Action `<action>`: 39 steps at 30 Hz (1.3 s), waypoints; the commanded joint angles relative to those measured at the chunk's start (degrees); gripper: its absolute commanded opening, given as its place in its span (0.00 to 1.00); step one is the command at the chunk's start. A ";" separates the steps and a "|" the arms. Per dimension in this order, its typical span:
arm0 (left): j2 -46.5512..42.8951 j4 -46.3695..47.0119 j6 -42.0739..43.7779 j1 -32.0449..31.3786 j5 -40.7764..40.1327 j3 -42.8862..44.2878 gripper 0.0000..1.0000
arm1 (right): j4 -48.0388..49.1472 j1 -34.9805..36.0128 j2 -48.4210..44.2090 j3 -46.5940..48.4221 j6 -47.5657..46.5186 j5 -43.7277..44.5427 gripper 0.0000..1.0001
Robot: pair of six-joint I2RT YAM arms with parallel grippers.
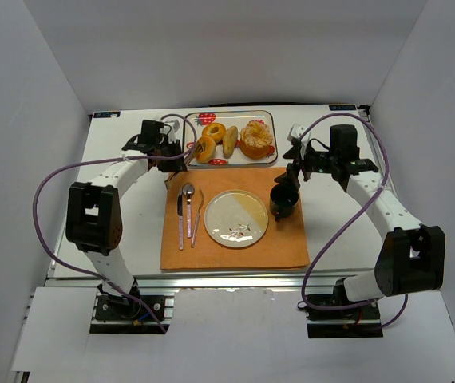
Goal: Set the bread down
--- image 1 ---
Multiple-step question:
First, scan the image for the golden bagel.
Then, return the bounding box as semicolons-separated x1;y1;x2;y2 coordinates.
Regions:
194;136;216;164

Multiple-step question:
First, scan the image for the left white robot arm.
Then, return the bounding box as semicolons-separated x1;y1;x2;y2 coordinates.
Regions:
65;119;187;297

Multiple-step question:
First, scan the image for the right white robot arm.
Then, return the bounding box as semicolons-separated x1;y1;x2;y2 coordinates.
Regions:
275;124;445;306

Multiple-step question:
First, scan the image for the elongated bread roll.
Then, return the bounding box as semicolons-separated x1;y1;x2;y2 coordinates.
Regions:
222;126;238;158

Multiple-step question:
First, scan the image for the sugar topped round bread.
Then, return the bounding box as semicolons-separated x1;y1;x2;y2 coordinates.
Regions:
239;120;273;160

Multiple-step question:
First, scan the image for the black cup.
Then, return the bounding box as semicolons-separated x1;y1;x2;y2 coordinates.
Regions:
269;188;299;222

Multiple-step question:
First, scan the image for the right table label sticker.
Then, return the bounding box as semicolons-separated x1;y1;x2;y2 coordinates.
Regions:
329;104;357;112

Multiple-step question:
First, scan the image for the table label sticker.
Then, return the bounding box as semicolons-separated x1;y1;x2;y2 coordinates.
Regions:
93;111;121;119
329;104;357;112

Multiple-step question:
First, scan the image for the round white yellow plate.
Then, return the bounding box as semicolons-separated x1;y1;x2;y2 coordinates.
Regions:
204;190;269;249

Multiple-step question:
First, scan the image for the orange cloth placemat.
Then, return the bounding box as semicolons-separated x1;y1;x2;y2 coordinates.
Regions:
160;167;310;270

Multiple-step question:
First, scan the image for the left table label sticker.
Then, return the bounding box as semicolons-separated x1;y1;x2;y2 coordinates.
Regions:
93;111;121;119

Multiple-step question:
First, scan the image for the strawberry pattern rectangular tray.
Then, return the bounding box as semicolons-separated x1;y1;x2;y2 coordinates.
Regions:
183;110;278;168

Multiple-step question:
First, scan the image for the table knife pink handle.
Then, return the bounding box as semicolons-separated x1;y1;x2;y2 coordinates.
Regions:
176;188;184;251

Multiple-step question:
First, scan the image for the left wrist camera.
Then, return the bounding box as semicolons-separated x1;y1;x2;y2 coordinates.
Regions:
159;117;180;142

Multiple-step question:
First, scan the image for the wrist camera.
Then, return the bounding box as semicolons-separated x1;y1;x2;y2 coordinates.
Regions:
287;124;311;150
159;117;180;142

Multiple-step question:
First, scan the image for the spoon pink handle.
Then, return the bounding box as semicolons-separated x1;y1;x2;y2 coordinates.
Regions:
183;183;195;239

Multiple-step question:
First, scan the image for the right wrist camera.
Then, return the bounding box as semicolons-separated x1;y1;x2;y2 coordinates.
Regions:
287;124;311;150

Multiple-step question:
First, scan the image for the fork pink handle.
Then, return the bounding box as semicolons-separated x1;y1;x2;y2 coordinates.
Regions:
191;188;204;248

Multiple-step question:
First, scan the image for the golden bagel far ring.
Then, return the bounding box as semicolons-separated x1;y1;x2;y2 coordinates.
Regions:
201;122;228;144

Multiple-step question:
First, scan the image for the aluminium table frame rail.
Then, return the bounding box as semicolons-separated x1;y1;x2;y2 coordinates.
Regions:
43;270;354;302

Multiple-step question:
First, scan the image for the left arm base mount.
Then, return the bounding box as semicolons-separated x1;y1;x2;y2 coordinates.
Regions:
89;293;174;335

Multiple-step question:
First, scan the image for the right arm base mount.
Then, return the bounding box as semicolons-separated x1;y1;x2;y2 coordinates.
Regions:
297;278;383;339

